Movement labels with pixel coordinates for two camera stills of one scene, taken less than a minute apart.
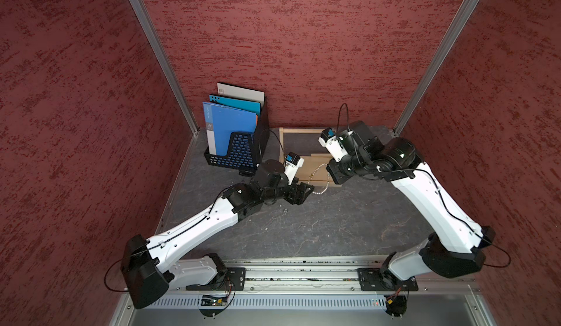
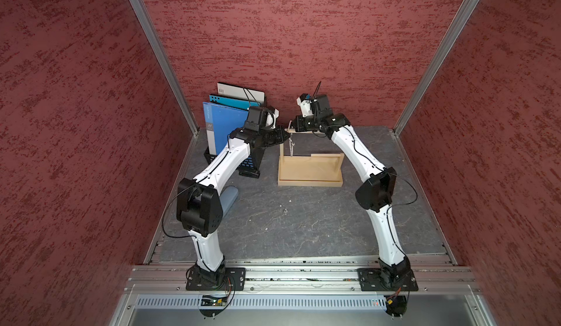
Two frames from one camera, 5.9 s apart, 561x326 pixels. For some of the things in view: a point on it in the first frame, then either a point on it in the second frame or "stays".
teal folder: (236, 104) stays
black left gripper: (294, 194) to (280, 139)
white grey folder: (241, 93) stays
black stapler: (247, 172) stays
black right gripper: (334, 166) to (300, 123)
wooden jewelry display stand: (314, 172) stays
